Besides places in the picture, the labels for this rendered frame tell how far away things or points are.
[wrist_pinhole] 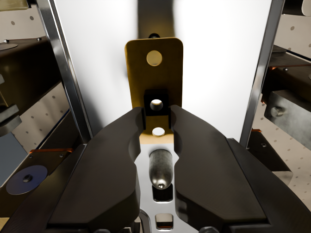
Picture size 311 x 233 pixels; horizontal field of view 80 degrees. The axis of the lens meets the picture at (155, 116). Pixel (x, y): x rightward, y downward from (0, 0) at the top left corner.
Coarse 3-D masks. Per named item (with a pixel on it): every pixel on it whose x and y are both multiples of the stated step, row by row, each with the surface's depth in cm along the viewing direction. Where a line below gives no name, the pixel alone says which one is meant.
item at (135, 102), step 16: (128, 48) 12; (144, 48) 12; (160, 48) 12; (176, 48) 12; (128, 64) 12; (144, 64) 12; (160, 64) 12; (176, 64) 12; (128, 80) 13; (144, 80) 13; (160, 80) 13; (176, 80) 13; (144, 96) 13; (160, 96) 13; (176, 96) 14; (160, 112) 13
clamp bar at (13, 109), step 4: (0, 76) 15; (0, 80) 15; (4, 80) 16; (12, 104) 17; (0, 108) 16; (4, 108) 16; (8, 108) 16; (12, 108) 17; (16, 108) 17; (0, 112) 16; (4, 112) 16; (8, 112) 16; (12, 112) 17; (16, 112) 17; (0, 116) 16; (4, 116) 16; (8, 116) 16; (0, 120) 16; (4, 120) 16
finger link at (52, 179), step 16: (80, 144) 9; (64, 160) 8; (48, 176) 7; (64, 176) 7; (32, 192) 7; (48, 192) 7; (32, 208) 6; (48, 208) 6; (16, 224) 6; (32, 224) 6; (48, 224) 6
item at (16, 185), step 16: (64, 128) 39; (48, 144) 35; (64, 144) 34; (32, 160) 30; (48, 160) 30; (16, 176) 28; (32, 176) 27; (0, 192) 25; (16, 192) 25; (0, 208) 23; (16, 208) 23; (0, 224) 23
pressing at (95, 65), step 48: (48, 0) 16; (96, 0) 17; (144, 0) 16; (192, 0) 16; (240, 0) 16; (96, 48) 19; (192, 48) 19; (240, 48) 18; (96, 96) 21; (192, 96) 21; (240, 96) 21; (144, 144) 25; (144, 192) 30
